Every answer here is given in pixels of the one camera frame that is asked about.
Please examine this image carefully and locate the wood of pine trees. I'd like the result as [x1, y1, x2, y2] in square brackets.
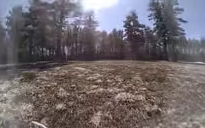
[0, 0, 205, 65]

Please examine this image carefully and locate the dry brown grass field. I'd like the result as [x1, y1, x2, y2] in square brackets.
[0, 59, 205, 128]

